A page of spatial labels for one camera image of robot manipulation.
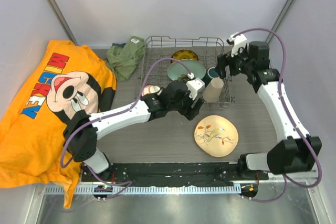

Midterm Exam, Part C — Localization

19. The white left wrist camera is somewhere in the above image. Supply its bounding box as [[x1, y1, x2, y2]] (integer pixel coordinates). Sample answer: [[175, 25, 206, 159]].
[[186, 73, 205, 101]]

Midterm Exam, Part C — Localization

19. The white slotted cable duct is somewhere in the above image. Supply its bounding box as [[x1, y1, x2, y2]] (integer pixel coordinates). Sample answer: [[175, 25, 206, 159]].
[[41, 185, 242, 195]]

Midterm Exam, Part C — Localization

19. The yellow patterned small plate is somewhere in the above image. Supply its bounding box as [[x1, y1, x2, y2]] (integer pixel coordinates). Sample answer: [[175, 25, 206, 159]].
[[172, 49, 198, 60]]

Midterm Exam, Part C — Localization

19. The orange Mickey t-shirt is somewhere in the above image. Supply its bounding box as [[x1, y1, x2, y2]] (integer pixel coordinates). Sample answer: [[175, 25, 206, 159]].
[[1, 40, 117, 209]]

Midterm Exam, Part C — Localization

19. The dark green mug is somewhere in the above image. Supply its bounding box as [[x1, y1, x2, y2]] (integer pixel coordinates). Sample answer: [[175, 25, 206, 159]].
[[203, 67, 219, 86]]

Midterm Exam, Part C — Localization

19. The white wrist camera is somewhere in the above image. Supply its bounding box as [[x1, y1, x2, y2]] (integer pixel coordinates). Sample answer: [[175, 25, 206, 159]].
[[186, 73, 205, 101], [226, 33, 247, 57]]

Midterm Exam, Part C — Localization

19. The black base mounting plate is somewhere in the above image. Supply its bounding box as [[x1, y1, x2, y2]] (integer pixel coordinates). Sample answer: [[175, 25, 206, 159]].
[[80, 161, 269, 186]]

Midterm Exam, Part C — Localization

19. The beige paper cup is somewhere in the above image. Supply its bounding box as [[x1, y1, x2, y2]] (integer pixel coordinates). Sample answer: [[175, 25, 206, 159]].
[[202, 78, 224, 103]]

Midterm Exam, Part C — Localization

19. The grey wire dish rack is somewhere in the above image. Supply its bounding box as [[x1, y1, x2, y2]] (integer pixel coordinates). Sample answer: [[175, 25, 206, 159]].
[[136, 35, 235, 108]]

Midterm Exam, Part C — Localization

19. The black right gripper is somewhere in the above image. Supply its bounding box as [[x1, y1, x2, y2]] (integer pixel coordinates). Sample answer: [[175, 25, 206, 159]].
[[215, 44, 254, 79]]

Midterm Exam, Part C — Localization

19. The right aluminium frame post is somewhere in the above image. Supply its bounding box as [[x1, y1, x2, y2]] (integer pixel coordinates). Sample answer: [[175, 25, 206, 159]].
[[267, 0, 312, 38]]

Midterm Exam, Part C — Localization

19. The light green flower plate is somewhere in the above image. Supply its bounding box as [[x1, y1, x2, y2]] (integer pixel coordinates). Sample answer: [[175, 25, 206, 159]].
[[167, 59, 206, 81]]

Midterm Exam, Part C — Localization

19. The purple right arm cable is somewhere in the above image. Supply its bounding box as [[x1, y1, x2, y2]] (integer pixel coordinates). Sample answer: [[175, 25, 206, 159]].
[[230, 27, 322, 202]]

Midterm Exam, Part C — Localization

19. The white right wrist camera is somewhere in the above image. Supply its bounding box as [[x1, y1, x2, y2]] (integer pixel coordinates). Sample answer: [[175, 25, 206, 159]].
[[226, 33, 247, 57]]

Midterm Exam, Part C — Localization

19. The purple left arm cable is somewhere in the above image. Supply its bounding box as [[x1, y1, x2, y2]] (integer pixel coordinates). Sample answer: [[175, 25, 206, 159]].
[[59, 57, 195, 206]]

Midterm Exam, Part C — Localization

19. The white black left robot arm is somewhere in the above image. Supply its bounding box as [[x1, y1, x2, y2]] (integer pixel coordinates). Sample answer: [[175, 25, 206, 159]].
[[63, 78, 205, 182]]

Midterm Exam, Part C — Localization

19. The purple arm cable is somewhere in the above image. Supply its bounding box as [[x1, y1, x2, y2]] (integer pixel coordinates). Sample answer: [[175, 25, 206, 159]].
[[230, 27, 322, 202], [59, 57, 195, 206]]

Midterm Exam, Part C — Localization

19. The white red patterned bowl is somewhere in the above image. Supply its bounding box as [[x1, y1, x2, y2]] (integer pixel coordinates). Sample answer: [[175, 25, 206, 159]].
[[141, 85, 161, 97]]

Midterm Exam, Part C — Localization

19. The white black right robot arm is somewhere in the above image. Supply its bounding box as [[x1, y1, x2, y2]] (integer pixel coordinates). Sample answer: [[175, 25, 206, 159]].
[[215, 39, 322, 179]]

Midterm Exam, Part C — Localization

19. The cream bird painted plate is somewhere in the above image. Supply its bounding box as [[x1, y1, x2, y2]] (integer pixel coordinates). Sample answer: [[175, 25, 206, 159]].
[[194, 115, 239, 158]]

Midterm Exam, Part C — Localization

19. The green crumpled cloth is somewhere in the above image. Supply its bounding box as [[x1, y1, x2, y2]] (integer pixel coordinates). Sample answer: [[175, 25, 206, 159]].
[[105, 36, 145, 81]]

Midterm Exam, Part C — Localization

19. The grey aluminium frame post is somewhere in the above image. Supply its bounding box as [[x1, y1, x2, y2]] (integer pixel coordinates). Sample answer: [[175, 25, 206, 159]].
[[46, 0, 78, 45]]

